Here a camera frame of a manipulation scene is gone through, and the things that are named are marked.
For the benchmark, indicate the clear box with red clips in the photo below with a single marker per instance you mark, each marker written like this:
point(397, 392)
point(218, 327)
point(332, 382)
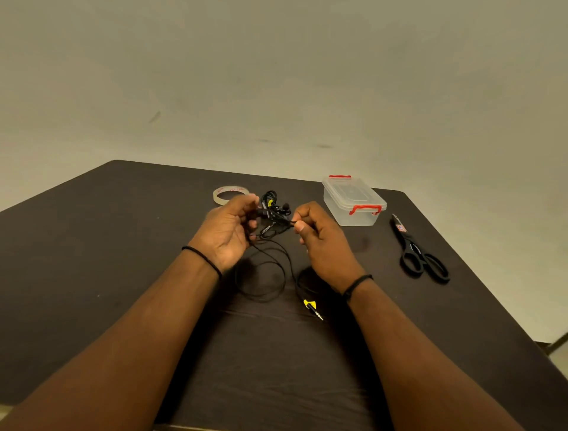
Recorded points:
point(353, 202)

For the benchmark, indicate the person's right forearm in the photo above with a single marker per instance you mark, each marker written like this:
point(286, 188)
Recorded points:
point(426, 359)

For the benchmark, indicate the black scissors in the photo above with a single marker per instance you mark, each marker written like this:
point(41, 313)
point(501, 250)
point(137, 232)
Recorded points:
point(419, 253)

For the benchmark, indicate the black wrist band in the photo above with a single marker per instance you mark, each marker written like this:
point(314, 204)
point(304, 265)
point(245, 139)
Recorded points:
point(356, 285)
point(205, 259)

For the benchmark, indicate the black right wrist band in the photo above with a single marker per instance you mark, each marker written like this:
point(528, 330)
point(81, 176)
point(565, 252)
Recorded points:
point(356, 285)

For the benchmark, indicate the black left wrist band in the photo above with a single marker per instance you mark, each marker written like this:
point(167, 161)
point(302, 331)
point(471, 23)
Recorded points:
point(205, 259)

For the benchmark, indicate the person's left forearm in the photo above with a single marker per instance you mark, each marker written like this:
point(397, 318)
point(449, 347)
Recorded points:
point(111, 346)

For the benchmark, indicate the person's right thumb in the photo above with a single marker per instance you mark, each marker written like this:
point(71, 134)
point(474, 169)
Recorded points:
point(300, 228)

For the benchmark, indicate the person's right hand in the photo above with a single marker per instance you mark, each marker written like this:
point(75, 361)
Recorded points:
point(330, 255)

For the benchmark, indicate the clear tape roll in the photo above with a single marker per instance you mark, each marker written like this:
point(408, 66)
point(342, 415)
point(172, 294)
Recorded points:
point(230, 195)

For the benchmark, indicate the person's left thumb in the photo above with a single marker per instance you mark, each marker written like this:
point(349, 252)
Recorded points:
point(242, 205)

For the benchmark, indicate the person's left hand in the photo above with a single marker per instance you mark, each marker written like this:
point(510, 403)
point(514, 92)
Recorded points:
point(224, 233)

